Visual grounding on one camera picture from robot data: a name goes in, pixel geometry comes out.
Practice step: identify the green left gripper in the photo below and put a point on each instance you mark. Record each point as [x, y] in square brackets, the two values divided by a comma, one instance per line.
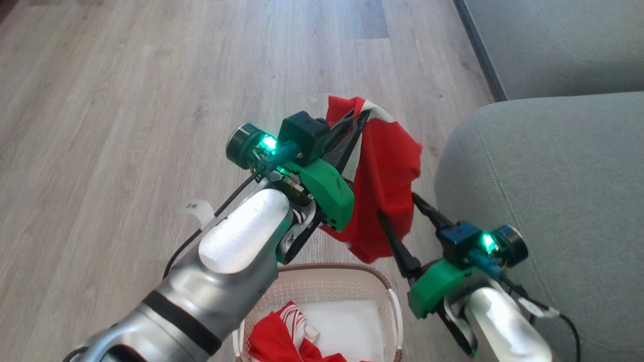
[327, 193]

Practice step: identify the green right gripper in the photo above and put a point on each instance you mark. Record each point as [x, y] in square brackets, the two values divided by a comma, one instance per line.
[433, 289]

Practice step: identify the red garment with white stripes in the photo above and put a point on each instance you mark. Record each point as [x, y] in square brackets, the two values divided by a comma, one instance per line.
[387, 166]

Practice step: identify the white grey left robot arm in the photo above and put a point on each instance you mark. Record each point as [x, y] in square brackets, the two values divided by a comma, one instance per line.
[241, 236]

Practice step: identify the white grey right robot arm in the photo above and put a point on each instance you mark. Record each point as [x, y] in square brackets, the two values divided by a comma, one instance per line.
[498, 322]

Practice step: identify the beige plastic laundry basket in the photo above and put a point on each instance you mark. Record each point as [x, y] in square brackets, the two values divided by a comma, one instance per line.
[327, 281]

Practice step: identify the white cloth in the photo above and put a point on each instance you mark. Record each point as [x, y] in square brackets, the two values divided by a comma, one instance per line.
[347, 327]

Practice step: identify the grey fabric sofa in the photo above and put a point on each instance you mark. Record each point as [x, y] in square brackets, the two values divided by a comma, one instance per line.
[553, 176]

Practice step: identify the red white striped garment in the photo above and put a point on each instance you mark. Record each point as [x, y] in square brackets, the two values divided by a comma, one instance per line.
[274, 342]

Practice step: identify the dark left wrist camera box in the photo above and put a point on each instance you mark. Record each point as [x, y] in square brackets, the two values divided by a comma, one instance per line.
[302, 131]

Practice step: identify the dark wrist camera box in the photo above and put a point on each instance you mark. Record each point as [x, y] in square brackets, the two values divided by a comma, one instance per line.
[302, 131]
[459, 241]

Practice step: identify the dark right wrist camera box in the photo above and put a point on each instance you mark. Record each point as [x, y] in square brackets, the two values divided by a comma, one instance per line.
[459, 241]

